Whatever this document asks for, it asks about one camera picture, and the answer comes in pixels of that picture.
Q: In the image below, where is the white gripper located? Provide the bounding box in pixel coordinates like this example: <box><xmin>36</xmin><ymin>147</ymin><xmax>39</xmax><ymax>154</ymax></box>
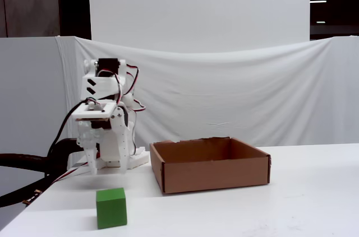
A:
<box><xmin>75</xmin><ymin>106</ymin><xmax>132</xmax><ymax>176</ymax></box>

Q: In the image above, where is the green cube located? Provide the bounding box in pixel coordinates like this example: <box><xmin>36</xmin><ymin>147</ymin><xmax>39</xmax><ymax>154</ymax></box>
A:
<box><xmin>95</xmin><ymin>187</ymin><xmax>128</xmax><ymax>230</ymax></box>

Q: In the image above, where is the brown cardboard box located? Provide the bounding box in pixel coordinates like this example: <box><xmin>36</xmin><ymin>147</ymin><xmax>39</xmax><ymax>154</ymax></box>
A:
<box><xmin>149</xmin><ymin>136</ymin><xmax>272</xmax><ymax>194</ymax></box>

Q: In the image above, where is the grey partition panel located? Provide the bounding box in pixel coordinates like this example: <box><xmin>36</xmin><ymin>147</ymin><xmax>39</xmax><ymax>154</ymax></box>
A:
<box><xmin>0</xmin><ymin>36</ymin><xmax>71</xmax><ymax>196</ymax></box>

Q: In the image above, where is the white draped cloth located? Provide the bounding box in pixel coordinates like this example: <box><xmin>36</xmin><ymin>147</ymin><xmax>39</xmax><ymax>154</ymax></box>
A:
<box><xmin>54</xmin><ymin>35</ymin><xmax>359</xmax><ymax>148</ymax></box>

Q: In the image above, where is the white backdrop panel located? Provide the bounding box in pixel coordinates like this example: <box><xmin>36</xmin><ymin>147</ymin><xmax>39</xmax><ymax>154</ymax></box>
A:
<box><xmin>87</xmin><ymin>0</ymin><xmax>311</xmax><ymax>53</ymax></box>

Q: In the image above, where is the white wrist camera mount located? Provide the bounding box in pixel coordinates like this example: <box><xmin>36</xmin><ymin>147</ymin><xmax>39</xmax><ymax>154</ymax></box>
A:
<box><xmin>71</xmin><ymin>101</ymin><xmax>125</xmax><ymax>122</ymax></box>

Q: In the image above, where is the thin black camera cable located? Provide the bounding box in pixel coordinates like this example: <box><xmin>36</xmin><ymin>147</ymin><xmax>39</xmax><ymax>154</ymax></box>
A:
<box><xmin>47</xmin><ymin>97</ymin><xmax>98</xmax><ymax>165</ymax></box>

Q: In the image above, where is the red white base cable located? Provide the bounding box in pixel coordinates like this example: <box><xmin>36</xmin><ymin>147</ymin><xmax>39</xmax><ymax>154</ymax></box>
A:
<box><xmin>51</xmin><ymin>162</ymin><xmax>91</xmax><ymax>185</ymax></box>

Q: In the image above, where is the red black arm servo cable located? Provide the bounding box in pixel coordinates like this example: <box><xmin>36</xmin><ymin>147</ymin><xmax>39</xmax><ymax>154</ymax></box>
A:
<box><xmin>113</xmin><ymin>64</ymin><xmax>147</xmax><ymax>115</ymax></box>

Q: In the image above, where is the thick black hose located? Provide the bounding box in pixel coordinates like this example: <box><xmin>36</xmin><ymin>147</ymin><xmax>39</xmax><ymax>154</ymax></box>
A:
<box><xmin>0</xmin><ymin>137</ymin><xmax>85</xmax><ymax>208</ymax></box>

